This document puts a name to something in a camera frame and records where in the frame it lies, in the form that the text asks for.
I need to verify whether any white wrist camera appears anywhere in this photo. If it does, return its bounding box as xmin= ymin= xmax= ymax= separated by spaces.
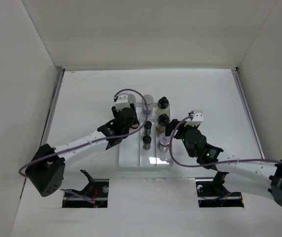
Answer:
xmin=114 ymin=93 xmax=130 ymax=112
xmin=187 ymin=110 xmax=203 ymax=127

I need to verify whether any red-label white-lid jar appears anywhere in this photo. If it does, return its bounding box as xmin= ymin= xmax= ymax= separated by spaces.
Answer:
xmin=158 ymin=133 xmax=170 ymax=152

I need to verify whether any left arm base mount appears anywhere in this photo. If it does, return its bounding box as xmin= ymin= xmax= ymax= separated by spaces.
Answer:
xmin=62 ymin=169 xmax=110 ymax=208

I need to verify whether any black-lid tan spice jar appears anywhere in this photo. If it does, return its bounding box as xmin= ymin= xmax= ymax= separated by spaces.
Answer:
xmin=156 ymin=114 xmax=169 ymax=133

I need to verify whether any black-lid white spice jar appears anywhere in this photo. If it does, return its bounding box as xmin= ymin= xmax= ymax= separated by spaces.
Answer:
xmin=157 ymin=96 xmax=170 ymax=117

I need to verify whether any clear plastic organizer tray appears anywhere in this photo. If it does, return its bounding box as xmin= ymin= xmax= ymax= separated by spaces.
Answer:
xmin=118 ymin=103 xmax=173 ymax=171

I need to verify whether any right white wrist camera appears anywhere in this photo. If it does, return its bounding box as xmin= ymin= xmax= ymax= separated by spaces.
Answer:
xmin=187 ymin=110 xmax=203 ymax=127

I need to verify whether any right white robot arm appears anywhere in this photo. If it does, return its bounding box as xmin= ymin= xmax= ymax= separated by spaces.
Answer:
xmin=165 ymin=117 xmax=282 ymax=207

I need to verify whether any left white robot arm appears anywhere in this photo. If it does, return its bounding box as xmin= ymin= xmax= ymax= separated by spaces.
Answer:
xmin=25 ymin=104 xmax=139 ymax=197

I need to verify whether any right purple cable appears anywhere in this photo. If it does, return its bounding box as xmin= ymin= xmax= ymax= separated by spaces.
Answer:
xmin=169 ymin=115 xmax=282 ymax=170

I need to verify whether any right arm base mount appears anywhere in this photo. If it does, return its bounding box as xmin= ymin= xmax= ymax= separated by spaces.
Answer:
xmin=196 ymin=172 xmax=244 ymax=208

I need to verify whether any small black-lid spice bottle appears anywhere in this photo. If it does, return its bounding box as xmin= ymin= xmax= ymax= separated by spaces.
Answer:
xmin=143 ymin=120 xmax=152 ymax=136

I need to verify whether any silver-lid blue-label shaker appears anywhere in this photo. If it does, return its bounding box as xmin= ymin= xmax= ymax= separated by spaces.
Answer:
xmin=142 ymin=94 xmax=154 ymax=118
xmin=128 ymin=93 xmax=136 ymax=105

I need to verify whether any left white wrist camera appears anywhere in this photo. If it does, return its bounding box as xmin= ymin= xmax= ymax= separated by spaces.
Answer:
xmin=114 ymin=93 xmax=130 ymax=112

